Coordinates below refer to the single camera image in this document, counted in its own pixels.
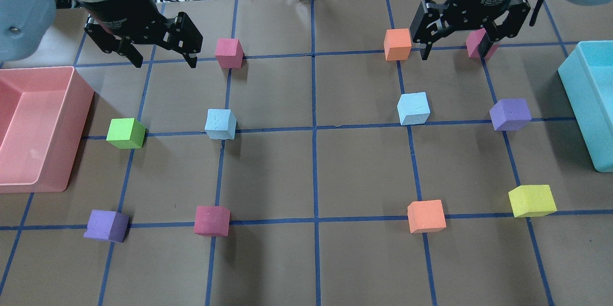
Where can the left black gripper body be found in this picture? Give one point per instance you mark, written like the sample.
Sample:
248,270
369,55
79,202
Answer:
123,3

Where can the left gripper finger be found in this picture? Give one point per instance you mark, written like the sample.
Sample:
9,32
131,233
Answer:
109,43
180,34

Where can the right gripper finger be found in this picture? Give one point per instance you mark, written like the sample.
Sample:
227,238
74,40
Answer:
429,25
517,12

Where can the light blue block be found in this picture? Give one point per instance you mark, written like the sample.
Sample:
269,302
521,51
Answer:
413,109
220,124

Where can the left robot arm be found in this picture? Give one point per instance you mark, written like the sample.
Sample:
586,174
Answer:
23,23

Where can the orange block far right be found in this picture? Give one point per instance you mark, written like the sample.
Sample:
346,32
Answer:
397,44

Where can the orange block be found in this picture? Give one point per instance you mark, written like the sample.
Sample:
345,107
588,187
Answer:
397,44
426,216

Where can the pink block far left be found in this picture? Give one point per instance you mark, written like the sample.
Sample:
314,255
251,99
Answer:
229,53

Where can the pink block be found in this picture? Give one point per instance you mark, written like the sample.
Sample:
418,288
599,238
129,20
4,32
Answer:
229,53
472,44
212,221

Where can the pink block far right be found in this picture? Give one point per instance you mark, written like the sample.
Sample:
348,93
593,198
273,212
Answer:
472,44

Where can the green block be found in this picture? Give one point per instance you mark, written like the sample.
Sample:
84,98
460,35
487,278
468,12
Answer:
126,133

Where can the pink tray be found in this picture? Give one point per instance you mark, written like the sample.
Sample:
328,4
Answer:
43,113

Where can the cyan tray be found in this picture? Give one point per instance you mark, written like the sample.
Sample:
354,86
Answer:
587,76

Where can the purple block right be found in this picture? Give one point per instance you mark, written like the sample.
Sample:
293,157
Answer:
510,114

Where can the purple block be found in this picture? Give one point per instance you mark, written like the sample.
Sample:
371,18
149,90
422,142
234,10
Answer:
510,114
106,225

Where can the pink block near left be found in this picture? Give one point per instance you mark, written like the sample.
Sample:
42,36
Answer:
212,221

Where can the purple block near left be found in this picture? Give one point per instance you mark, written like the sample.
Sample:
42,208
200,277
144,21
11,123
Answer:
106,225

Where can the orange block near right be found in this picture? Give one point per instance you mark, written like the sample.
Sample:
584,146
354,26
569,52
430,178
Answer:
426,216

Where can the yellow block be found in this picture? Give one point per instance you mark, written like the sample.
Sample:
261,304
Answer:
532,201

